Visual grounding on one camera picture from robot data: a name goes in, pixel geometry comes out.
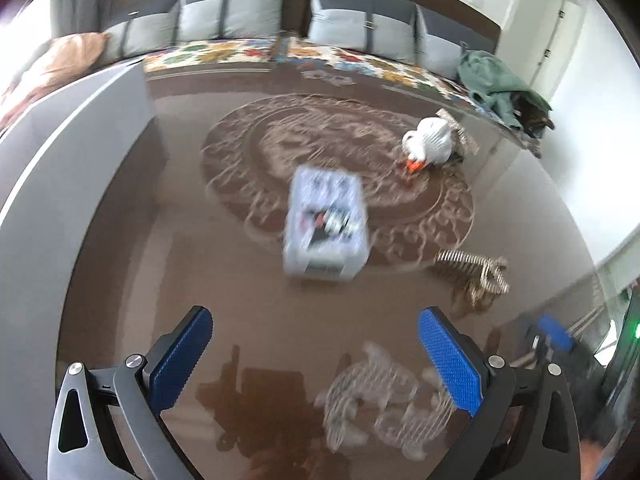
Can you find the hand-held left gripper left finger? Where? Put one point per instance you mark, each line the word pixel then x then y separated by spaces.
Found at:
pixel 180 355

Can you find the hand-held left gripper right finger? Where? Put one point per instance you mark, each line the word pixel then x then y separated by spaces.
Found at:
pixel 450 360

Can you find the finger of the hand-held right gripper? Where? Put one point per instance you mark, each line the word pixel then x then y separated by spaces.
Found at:
pixel 555 332

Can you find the gold hair claw clip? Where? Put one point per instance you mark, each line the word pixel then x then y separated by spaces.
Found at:
pixel 465 265

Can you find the white printed plastic box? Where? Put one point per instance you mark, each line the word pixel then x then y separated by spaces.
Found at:
pixel 325 210

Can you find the white knit glove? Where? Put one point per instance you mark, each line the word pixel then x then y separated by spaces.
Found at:
pixel 432 142

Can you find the dark brown object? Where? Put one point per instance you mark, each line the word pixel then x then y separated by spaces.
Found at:
pixel 532 115

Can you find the green blanket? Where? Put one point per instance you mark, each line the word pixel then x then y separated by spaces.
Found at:
pixel 490 77

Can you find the white door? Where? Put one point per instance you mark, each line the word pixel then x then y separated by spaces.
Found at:
pixel 555 45

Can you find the grey two-tone cushion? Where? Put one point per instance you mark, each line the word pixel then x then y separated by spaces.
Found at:
pixel 235 15
pixel 360 25
pixel 445 40
pixel 145 32

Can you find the peach blanket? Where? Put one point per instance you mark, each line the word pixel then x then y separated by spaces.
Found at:
pixel 60 60

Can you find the white window frame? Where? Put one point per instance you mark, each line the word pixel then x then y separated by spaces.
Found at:
pixel 617 265

